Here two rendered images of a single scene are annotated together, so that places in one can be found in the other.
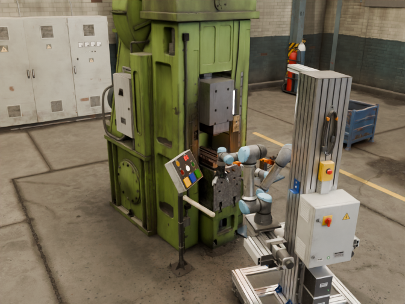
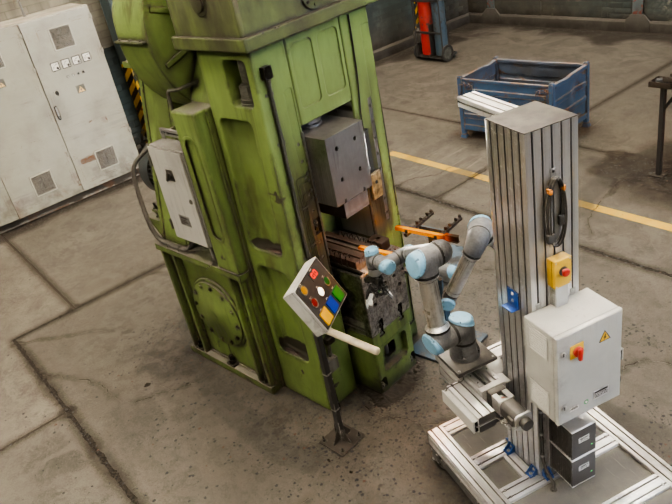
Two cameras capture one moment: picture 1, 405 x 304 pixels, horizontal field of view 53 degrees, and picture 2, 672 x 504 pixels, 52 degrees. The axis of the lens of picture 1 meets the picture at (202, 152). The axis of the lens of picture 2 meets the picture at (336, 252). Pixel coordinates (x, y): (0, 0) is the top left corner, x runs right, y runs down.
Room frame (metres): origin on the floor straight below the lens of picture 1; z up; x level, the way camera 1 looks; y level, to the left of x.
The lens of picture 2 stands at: (0.23, 0.13, 3.01)
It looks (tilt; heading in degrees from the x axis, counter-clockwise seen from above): 29 degrees down; 358
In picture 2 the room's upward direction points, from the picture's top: 12 degrees counter-clockwise
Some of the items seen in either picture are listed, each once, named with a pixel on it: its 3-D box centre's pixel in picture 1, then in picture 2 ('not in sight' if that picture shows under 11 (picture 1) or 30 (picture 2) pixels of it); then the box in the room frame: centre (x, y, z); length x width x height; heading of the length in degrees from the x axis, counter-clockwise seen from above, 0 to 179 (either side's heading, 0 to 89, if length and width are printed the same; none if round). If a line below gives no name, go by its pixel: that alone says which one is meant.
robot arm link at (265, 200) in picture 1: (263, 202); (460, 327); (2.83, -0.49, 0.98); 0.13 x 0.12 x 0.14; 114
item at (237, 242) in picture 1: (221, 245); (394, 383); (3.68, -0.21, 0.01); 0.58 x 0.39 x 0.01; 129
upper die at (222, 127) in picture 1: (207, 122); (330, 197); (3.88, -0.05, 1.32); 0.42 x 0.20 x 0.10; 39
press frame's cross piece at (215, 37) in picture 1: (202, 44); (291, 68); (4.02, 0.01, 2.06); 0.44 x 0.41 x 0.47; 39
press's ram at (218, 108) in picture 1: (211, 98); (327, 155); (3.90, -0.08, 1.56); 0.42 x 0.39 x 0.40; 39
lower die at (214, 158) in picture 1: (207, 156); (341, 250); (3.88, -0.05, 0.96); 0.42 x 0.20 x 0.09; 39
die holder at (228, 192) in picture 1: (210, 178); (352, 281); (3.92, -0.08, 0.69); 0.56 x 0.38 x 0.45; 39
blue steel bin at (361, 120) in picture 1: (335, 119); (522, 100); (7.30, -2.51, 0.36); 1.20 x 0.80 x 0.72; 37
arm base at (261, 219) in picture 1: (263, 215); (464, 345); (2.84, -0.49, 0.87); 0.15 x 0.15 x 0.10
